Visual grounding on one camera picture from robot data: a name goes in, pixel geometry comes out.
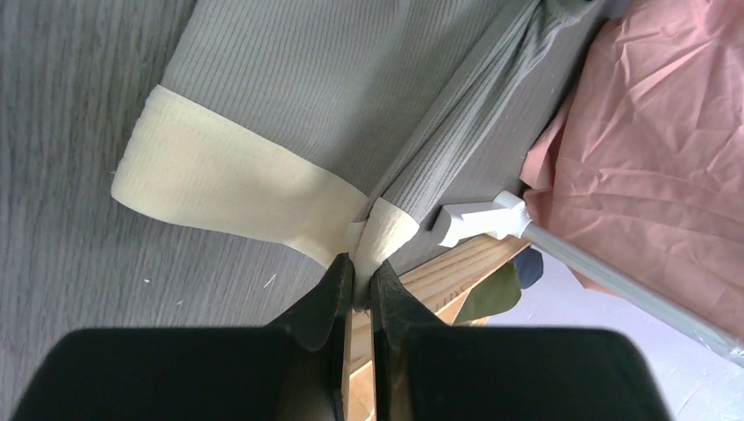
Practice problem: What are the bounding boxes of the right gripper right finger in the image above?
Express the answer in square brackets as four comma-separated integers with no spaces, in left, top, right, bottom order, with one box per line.
[369,261,446,420]

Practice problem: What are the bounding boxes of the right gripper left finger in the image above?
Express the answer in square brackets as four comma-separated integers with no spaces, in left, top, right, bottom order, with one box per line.
[269,253,354,420]

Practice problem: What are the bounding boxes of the grey underwear cream waistband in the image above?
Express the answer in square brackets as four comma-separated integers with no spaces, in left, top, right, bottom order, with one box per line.
[111,1,603,281]

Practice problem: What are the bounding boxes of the dark blue rolled garment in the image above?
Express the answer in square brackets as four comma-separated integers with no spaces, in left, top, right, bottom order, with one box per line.
[510,247,544,289]

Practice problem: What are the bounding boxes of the pink shorts on hanger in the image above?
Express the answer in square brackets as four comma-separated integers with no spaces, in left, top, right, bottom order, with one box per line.
[521,1,743,338]

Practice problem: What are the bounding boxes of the wooden compartment tray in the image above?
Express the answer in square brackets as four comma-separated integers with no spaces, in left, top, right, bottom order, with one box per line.
[342,232,531,421]

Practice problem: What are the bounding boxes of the dark green rolled garment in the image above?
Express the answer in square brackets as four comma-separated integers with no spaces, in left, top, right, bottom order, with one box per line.
[454,263,522,325]

